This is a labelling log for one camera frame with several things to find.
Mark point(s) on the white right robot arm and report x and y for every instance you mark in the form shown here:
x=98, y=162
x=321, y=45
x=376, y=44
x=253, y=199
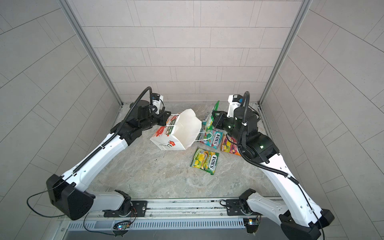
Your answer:
x=299, y=217

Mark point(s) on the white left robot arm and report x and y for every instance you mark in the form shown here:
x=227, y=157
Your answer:
x=68, y=192

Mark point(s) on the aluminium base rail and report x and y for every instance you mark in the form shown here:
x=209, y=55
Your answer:
x=170, y=214

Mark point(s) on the green Fox's candy packet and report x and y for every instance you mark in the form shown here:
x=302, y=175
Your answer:
x=209, y=126
x=205, y=160

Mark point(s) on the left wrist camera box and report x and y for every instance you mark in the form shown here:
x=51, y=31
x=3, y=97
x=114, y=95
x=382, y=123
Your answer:
x=157, y=101

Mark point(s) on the teal mint blossom candy packet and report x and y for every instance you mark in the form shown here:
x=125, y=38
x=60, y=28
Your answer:
x=206, y=119

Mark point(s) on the aluminium corner post right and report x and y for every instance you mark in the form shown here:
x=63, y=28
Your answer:
x=286, y=47

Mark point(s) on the orange Fox's fruits candy packet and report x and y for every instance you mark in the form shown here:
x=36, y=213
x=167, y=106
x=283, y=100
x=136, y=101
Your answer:
x=229, y=145

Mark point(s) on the white floral paper bag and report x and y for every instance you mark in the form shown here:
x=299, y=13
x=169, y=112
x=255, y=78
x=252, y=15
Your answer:
x=179, y=133

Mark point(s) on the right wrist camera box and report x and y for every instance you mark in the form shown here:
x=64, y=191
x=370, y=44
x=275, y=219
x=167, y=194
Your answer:
x=234, y=101

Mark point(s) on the left circuit board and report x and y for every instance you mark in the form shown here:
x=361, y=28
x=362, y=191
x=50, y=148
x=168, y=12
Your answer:
x=122, y=226

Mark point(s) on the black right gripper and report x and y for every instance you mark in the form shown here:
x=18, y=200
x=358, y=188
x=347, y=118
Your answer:
x=218, y=122

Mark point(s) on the aluminium corner post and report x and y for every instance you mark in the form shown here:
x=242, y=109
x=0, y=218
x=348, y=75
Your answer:
x=286, y=47
x=68, y=12

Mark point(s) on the aluminium corner post left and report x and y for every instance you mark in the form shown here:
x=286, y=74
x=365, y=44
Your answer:
x=68, y=12

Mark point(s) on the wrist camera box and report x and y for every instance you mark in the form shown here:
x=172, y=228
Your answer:
x=157, y=101
x=234, y=101

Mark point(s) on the circuit board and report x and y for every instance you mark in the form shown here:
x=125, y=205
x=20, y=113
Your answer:
x=251, y=225
x=122, y=226

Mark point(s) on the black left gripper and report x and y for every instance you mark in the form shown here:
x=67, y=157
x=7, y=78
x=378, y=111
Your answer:
x=163, y=118

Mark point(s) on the right circuit board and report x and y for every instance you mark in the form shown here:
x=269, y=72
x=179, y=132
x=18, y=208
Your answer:
x=251, y=225

